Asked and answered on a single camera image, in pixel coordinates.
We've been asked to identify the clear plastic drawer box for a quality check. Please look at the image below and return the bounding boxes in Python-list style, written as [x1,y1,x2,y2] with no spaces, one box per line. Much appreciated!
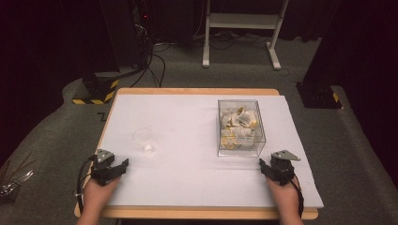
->
[217,98,268,158]

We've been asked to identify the person's left hand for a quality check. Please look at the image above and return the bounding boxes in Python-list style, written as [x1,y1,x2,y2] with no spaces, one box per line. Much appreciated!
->
[82,175,122,218]

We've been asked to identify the dark equipment rack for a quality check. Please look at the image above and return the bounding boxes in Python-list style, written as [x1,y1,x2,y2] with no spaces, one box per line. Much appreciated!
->
[130,0,155,69]

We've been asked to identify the black yellow-striped stand base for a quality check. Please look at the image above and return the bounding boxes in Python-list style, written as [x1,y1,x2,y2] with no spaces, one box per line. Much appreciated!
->
[71,71,121,106]

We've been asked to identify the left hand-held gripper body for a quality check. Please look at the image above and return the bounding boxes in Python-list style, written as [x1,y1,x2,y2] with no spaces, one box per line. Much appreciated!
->
[90,148,117,188]

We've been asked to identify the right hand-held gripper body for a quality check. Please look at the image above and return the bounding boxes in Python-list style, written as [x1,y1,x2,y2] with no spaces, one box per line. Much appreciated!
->
[268,149,301,188]

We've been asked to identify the person's right hand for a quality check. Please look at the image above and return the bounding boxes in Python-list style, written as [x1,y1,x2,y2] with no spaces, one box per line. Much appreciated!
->
[265,175,302,219]

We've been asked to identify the small clear plastic cup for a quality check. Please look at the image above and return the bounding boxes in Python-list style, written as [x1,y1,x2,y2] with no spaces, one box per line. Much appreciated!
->
[131,126,156,155]

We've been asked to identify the white table mat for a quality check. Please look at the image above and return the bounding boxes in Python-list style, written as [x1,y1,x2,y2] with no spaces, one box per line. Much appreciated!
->
[95,93,325,209]

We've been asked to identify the white metal stand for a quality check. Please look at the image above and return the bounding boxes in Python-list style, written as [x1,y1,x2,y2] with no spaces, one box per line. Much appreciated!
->
[202,0,291,71]

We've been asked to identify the pile of tea bags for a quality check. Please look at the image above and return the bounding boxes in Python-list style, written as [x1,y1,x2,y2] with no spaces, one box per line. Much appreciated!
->
[220,107,261,150]

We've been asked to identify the wooden table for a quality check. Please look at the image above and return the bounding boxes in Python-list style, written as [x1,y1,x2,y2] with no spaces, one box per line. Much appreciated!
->
[73,87,319,221]

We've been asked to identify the cables under white stand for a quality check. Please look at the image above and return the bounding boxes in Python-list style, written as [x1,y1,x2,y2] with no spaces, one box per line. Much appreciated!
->
[192,30,270,51]

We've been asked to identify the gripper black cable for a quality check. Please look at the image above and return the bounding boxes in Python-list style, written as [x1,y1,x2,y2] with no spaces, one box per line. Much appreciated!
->
[76,154,97,218]
[289,177,305,219]

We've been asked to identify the metal tongs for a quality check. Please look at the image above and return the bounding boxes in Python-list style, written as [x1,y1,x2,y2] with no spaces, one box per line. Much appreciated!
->
[0,169,35,199]

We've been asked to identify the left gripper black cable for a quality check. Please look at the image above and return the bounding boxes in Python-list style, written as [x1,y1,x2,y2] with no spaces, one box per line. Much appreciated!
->
[76,154,97,218]

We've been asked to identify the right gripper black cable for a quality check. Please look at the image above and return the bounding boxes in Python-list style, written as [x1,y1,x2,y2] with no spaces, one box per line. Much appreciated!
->
[289,177,305,219]

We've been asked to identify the black floor cables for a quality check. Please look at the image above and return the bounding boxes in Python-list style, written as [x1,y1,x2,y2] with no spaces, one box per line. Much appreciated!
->
[129,43,167,89]

